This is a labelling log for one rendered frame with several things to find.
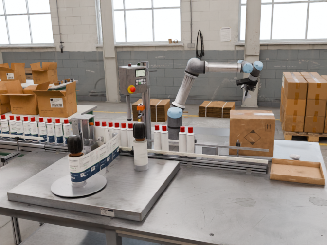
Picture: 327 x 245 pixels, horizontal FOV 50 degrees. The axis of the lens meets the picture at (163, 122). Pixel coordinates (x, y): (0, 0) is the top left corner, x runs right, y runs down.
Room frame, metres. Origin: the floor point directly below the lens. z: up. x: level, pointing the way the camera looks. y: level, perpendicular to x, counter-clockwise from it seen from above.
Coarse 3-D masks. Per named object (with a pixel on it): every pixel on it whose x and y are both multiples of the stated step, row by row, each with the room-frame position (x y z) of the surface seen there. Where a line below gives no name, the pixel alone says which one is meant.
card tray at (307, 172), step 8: (272, 160) 2.15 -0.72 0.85; (280, 160) 2.14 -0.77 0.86; (288, 160) 2.12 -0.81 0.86; (296, 160) 2.11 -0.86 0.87; (272, 168) 2.07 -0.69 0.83; (280, 168) 2.07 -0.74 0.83; (288, 168) 2.06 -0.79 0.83; (296, 168) 2.06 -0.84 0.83; (304, 168) 2.05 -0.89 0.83; (312, 168) 2.05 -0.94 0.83; (320, 168) 2.03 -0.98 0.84; (272, 176) 1.91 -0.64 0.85; (280, 176) 1.90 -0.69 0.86; (288, 176) 1.88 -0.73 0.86; (296, 176) 1.87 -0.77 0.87; (304, 176) 1.86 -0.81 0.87; (312, 176) 1.93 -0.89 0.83; (320, 176) 1.93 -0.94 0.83; (320, 184) 1.82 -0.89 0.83
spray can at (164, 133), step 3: (162, 126) 2.26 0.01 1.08; (165, 126) 2.25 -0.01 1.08; (162, 129) 2.26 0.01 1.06; (165, 129) 2.25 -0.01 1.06; (162, 132) 2.25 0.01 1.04; (165, 132) 2.25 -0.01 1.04; (162, 135) 2.25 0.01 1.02; (165, 135) 2.24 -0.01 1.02; (162, 138) 2.25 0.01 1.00; (165, 138) 2.24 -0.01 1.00; (162, 141) 2.25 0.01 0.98; (165, 141) 2.24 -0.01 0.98; (162, 144) 2.25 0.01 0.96; (165, 144) 2.24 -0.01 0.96; (162, 147) 2.25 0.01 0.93; (165, 147) 2.24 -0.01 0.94; (168, 147) 2.26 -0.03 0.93; (162, 150) 2.25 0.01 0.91; (165, 150) 2.24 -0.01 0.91; (168, 150) 2.26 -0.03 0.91
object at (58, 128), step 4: (56, 120) 2.53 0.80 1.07; (56, 124) 2.53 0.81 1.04; (60, 124) 2.54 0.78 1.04; (56, 128) 2.52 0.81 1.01; (60, 128) 2.53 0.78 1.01; (56, 132) 2.53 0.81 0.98; (60, 132) 2.53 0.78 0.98; (56, 136) 2.53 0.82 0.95; (60, 136) 2.53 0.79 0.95; (56, 140) 2.53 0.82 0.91; (60, 140) 2.53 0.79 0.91; (60, 144) 2.52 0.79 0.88
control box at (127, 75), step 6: (126, 66) 2.43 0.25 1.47; (132, 66) 2.41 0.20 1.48; (138, 66) 2.41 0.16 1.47; (144, 66) 2.43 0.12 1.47; (120, 72) 2.40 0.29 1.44; (126, 72) 2.35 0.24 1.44; (132, 72) 2.37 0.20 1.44; (120, 78) 2.41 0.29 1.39; (126, 78) 2.35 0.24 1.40; (132, 78) 2.37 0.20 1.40; (138, 78) 2.40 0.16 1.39; (120, 84) 2.41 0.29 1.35; (126, 84) 2.35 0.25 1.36; (132, 84) 2.37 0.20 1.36; (144, 84) 2.42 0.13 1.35; (120, 90) 2.42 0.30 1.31; (126, 90) 2.35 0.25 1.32; (138, 90) 2.39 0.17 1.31; (144, 90) 2.42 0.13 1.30
